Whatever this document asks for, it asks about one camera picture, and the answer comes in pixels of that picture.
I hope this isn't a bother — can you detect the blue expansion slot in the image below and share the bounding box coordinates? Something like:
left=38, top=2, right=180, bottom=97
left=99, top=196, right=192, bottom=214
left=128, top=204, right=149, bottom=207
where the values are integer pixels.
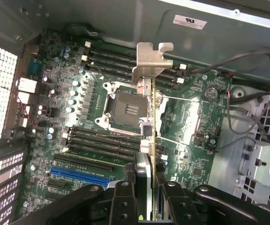
left=50, top=166, right=111, bottom=187

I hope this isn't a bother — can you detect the green motherboard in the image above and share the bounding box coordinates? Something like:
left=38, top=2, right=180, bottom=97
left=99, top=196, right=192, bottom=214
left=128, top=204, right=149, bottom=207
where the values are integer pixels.
left=15, top=30, right=234, bottom=211

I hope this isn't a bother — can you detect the short black expansion slot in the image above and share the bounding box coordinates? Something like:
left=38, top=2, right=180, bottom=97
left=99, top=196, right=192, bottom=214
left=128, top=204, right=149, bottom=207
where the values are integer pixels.
left=47, top=179, right=67, bottom=189

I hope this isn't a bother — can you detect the CPU socket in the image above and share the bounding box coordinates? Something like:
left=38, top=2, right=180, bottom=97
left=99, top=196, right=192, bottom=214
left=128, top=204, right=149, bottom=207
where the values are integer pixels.
left=95, top=81, right=163, bottom=135

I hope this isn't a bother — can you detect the silver metal drive cage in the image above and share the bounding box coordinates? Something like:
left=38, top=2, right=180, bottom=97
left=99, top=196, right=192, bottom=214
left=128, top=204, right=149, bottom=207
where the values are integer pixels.
left=207, top=84, right=270, bottom=211

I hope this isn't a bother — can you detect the silver coin battery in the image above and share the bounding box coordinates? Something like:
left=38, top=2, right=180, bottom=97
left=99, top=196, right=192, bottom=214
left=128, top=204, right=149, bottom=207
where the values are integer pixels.
left=202, top=85, right=219, bottom=101

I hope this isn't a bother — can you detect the blue serial port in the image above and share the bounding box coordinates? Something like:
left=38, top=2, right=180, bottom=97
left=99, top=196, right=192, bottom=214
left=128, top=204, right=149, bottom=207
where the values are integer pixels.
left=28, top=58, right=43, bottom=77

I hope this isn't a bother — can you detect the white case label sticker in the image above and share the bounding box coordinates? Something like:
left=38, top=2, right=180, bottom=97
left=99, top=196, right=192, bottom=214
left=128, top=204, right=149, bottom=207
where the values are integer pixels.
left=172, top=14, right=208, bottom=30

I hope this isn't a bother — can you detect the black and silver PC case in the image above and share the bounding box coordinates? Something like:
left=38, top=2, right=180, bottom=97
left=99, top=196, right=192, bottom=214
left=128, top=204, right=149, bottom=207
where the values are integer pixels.
left=0, top=0, right=270, bottom=225

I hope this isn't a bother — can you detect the grey wire bundle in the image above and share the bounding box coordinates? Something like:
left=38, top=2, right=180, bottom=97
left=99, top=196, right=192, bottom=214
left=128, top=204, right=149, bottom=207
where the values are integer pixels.
left=225, top=90, right=270, bottom=151

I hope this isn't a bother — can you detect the black wire bundle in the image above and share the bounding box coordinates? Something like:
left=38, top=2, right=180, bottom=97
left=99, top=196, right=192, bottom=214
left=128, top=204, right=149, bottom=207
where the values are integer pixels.
left=185, top=48, right=270, bottom=76

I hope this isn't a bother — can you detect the thin black wire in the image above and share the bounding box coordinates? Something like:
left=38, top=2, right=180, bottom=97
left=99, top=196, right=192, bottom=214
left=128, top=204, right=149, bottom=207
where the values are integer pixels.
left=66, top=22, right=99, bottom=38

